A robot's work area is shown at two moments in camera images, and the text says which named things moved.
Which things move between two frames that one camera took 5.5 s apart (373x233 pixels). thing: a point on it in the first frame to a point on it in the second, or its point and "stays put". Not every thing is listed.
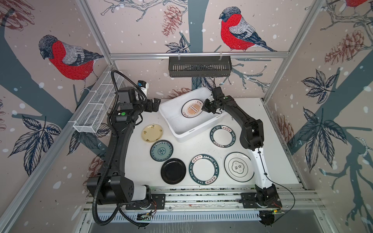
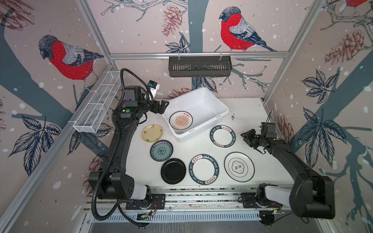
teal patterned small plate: [161, 150] stays put
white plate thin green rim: [239, 167] stays put
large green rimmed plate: [204, 169] stays put
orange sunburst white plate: [192, 108] to [180, 120]
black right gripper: [206, 107] to [247, 137]
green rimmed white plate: [222, 136] stays put
